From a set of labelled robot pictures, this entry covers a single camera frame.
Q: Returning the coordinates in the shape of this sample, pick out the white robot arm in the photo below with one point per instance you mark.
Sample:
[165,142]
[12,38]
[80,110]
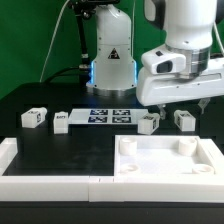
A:
[188,25]

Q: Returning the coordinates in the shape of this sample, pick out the white square tabletop tray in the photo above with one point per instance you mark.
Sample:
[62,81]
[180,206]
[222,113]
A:
[161,154]

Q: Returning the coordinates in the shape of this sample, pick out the white marker base plate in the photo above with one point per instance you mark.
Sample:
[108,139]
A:
[106,116]

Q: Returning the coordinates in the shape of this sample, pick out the white U-shaped fence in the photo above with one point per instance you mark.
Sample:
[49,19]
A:
[208,188]

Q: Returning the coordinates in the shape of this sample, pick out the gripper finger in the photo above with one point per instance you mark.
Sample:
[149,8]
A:
[203,103]
[162,111]

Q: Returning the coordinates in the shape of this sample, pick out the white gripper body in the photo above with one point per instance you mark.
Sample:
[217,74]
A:
[159,81]

